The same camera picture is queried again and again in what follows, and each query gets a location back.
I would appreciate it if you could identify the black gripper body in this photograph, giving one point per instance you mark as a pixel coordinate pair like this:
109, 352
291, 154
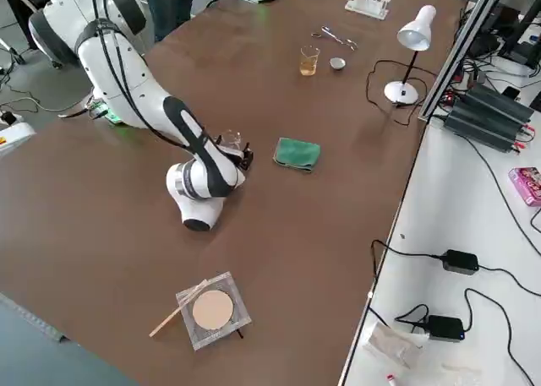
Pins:
236, 156

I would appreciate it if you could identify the small clear glass beaker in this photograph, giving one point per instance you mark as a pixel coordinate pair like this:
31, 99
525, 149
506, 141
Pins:
232, 139

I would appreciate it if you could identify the green folded cloth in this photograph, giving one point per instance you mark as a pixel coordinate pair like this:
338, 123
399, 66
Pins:
296, 154

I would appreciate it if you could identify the glass beaker with yellow liquid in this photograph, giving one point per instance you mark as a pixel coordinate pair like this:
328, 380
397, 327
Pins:
309, 63

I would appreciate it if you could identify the person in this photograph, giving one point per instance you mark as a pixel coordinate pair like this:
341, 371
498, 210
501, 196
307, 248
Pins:
169, 6

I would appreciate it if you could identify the metal crucible tongs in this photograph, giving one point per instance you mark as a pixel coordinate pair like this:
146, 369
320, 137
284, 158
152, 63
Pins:
334, 36

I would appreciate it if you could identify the black metal tripod stand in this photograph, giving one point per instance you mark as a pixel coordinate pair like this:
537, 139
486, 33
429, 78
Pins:
241, 334

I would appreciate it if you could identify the wooden test tube clamp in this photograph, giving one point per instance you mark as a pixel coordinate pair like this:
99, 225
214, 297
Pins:
169, 320

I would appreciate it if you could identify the white test tube rack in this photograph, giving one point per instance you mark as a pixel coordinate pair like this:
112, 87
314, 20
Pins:
367, 1

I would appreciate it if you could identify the white desk lamp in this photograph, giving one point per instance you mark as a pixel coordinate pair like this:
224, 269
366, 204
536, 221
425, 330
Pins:
412, 35

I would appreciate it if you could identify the white control box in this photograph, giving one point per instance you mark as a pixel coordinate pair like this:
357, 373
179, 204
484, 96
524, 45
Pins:
14, 139

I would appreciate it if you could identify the white power strip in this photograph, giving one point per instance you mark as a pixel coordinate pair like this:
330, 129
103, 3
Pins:
8, 116

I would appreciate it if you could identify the black power supply unit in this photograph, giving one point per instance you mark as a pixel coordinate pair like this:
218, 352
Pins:
477, 126
507, 101

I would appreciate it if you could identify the clear plastic bag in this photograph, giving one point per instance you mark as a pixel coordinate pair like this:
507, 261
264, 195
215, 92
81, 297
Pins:
393, 344

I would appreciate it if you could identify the black power adapter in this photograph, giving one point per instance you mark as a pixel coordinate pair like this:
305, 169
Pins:
460, 261
446, 327

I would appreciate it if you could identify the small red capped vial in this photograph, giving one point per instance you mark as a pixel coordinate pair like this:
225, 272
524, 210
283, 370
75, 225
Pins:
391, 379

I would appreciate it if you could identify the pink printed box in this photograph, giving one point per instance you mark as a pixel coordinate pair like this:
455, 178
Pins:
526, 185

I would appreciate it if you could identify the black computer monitor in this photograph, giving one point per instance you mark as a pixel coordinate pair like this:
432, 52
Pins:
522, 23

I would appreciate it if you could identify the aluminium frame post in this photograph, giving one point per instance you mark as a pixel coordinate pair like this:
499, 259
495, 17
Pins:
460, 48

